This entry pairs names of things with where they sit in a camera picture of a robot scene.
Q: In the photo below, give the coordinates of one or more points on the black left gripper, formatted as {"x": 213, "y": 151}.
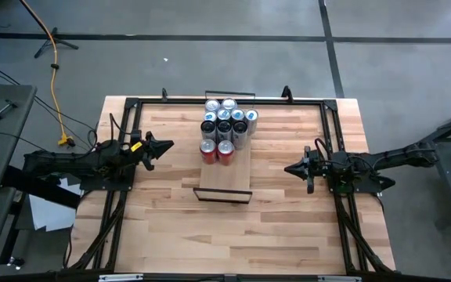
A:
{"x": 137, "y": 152}

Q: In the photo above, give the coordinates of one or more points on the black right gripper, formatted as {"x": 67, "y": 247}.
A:
{"x": 319, "y": 166}

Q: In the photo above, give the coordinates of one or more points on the red beverage can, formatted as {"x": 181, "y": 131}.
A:
{"x": 225, "y": 152}
{"x": 208, "y": 150}

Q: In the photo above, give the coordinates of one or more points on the white pink beverage can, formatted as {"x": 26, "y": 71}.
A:
{"x": 229, "y": 103}
{"x": 212, "y": 105}

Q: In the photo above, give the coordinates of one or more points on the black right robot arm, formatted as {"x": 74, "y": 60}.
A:
{"x": 386, "y": 160}

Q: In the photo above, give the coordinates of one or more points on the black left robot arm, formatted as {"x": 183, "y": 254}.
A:
{"x": 73, "y": 162}

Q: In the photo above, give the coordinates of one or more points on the black metal wood shelf rack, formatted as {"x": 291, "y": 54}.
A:
{"x": 225, "y": 178}

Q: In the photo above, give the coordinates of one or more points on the black beam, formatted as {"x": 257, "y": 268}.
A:
{"x": 41, "y": 188}

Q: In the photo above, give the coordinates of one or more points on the white paper sheet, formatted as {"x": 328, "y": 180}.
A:
{"x": 49, "y": 213}

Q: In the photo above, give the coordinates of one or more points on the black tripod stand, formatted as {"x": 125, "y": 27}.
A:
{"x": 53, "y": 39}

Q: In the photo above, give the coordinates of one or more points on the grey desk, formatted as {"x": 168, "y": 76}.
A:
{"x": 2, "y": 129}

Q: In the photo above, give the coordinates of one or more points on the black aluminium table frame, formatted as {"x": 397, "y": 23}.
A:
{"x": 186, "y": 102}

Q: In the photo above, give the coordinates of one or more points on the silver bracket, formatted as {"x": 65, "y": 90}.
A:
{"x": 339, "y": 279}
{"x": 120, "y": 277}

